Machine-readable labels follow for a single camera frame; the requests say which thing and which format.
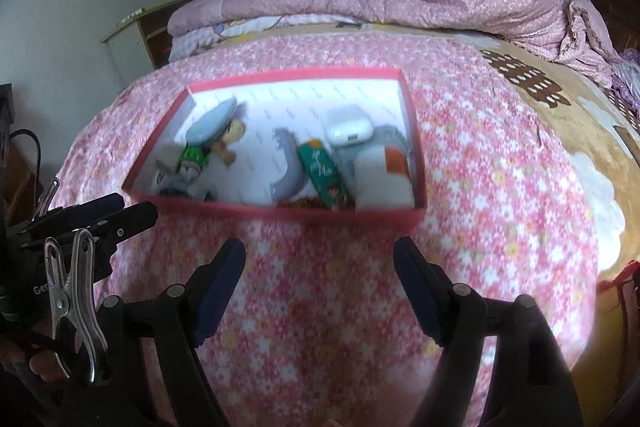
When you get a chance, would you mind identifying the beige cube block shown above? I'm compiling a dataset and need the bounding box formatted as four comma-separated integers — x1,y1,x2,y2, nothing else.
154,143,184,176

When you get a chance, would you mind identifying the light blue oval case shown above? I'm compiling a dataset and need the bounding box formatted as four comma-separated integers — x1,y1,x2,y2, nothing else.
186,98,238,146

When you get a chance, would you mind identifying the wooden chinese chess piece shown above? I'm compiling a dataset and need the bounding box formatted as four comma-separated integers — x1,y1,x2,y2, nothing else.
218,118,246,146

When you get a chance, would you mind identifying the white plastic bottle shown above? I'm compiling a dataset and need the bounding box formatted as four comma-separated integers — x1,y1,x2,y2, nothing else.
354,145,416,210

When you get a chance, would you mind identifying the grey curved plastic hook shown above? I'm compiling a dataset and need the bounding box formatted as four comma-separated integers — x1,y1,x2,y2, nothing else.
270,128,308,204

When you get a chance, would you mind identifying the white earbuds case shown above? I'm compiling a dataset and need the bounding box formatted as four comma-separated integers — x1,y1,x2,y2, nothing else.
322,104,374,147

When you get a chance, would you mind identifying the wooden puzzle block piece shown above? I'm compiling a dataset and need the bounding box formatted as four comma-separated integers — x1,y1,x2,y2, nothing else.
209,141,236,167

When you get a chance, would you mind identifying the silver metal clip left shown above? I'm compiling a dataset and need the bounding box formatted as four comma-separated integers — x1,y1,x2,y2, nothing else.
32,176,60,220

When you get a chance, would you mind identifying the silver metal clip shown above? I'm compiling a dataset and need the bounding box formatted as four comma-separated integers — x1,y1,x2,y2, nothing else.
32,176,60,220
44,229,107,385

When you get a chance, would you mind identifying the silver metal clip right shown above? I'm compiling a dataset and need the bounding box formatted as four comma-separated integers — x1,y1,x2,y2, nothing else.
44,229,107,385

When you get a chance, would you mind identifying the blue grey tape dispenser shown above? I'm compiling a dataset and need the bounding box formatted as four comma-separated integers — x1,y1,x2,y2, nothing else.
157,174,215,202

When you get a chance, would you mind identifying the green dragon figurine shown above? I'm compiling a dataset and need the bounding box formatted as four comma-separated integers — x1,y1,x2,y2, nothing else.
176,145,208,184

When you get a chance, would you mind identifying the grey bedside cabinet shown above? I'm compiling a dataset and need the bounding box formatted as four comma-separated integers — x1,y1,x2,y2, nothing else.
102,0,192,88

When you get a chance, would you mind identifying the grey round gear piece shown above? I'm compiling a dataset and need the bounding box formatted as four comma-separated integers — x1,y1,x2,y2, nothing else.
371,124,409,154

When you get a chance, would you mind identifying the red cardboard box tray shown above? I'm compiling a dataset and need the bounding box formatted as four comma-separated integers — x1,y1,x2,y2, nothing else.
122,67,426,231

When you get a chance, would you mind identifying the purple ruffled pillow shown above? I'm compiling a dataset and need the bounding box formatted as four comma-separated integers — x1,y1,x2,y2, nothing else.
608,48,640,122

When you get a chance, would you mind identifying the pink folded quilt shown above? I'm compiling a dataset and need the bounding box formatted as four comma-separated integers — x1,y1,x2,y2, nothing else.
168,0,620,87

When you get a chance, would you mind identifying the black cable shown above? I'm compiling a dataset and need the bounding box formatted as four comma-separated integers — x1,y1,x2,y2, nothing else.
6,128,44,178

